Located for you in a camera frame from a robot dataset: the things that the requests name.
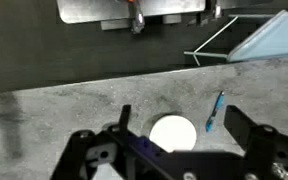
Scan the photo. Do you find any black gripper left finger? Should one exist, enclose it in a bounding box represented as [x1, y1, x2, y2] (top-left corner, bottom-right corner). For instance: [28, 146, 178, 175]
[117, 104, 132, 141]

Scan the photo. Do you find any thin white wire frame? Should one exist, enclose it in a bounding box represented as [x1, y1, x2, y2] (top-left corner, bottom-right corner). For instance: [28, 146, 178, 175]
[183, 15, 239, 67]

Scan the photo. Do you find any blue pen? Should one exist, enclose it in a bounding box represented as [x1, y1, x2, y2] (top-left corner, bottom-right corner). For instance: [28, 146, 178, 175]
[205, 90, 226, 133]

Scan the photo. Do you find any light blue plastic panel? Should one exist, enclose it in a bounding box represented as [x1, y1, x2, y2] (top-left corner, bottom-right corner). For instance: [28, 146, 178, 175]
[226, 9, 288, 63]

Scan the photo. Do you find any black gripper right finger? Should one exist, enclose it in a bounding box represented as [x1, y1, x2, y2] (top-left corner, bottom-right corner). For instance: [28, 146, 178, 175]
[223, 104, 258, 148]

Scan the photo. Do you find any perforated robot mounting plate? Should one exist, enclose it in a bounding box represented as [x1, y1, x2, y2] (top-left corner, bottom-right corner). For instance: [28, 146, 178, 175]
[56, 0, 207, 25]

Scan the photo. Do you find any white bowl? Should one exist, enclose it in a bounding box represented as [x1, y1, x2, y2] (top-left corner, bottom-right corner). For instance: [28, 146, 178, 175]
[143, 112, 198, 154]

